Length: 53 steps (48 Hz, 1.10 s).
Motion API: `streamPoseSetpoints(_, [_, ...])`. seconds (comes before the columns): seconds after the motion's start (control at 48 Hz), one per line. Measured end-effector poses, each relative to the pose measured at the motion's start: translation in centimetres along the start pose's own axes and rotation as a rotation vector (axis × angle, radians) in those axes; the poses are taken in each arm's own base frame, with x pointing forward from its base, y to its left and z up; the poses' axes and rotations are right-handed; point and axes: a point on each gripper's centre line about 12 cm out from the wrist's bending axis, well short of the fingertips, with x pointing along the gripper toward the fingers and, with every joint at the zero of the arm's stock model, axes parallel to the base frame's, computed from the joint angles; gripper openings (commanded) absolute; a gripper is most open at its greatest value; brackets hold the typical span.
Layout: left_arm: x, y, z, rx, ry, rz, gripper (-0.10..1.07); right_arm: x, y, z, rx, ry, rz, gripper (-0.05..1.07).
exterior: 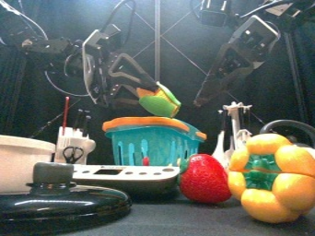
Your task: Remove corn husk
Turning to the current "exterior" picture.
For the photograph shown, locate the red handled utensil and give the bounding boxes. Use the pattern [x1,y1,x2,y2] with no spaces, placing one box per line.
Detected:
[60,96,70,136]

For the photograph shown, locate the red toy strawberry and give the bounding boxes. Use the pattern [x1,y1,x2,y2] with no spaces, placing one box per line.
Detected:
[178,153,233,205]

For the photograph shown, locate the black handled scissors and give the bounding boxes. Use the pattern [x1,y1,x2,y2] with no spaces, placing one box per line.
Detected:
[61,146,85,164]

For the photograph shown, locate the white utensil holder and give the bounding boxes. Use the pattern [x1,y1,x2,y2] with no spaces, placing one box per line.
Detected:
[54,126,97,166]

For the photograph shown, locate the yellow toy bell pepper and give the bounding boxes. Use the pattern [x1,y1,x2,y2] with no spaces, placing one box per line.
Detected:
[226,133,315,224]

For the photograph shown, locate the black kettle handle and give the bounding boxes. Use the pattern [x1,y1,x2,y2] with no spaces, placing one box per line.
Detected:
[260,119,315,149]

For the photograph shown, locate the metal frame pole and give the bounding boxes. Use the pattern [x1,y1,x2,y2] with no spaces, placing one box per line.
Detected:
[153,0,162,83]

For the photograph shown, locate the black cable loop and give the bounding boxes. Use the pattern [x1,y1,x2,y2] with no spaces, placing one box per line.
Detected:
[102,0,137,41]

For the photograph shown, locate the yellow toy corn cob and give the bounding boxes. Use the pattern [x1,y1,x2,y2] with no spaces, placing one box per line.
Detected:
[134,87,181,119]

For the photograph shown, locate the black handled utensil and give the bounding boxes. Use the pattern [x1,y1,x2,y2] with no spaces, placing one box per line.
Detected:
[72,108,84,132]
[82,110,92,138]

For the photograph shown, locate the white utensil rack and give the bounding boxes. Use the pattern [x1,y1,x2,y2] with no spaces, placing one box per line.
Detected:
[210,100,253,170]

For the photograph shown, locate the teal basket with orange rim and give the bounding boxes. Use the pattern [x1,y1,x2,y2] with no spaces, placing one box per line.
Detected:
[102,116,208,167]

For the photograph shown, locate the white pot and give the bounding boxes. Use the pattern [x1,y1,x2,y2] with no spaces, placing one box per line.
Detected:
[0,134,56,195]

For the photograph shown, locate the white grey kitchen scale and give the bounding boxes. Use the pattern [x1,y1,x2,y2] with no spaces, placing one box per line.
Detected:
[70,163,181,195]

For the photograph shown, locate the black pot lid grey knob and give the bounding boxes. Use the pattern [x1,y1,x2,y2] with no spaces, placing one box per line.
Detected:
[0,161,133,230]

